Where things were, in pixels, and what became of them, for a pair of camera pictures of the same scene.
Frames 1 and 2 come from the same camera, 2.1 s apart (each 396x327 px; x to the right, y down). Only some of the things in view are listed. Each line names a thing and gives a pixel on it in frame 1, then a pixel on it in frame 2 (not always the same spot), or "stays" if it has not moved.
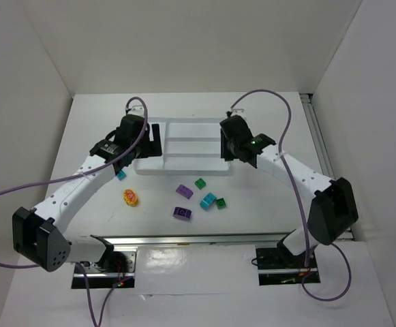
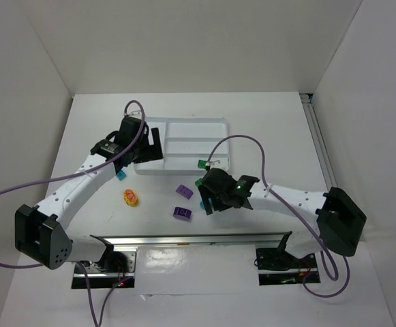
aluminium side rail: (318, 137) stays
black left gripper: (153, 142) stays
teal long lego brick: (121, 175) stays
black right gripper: (225, 144) -> (210, 195)
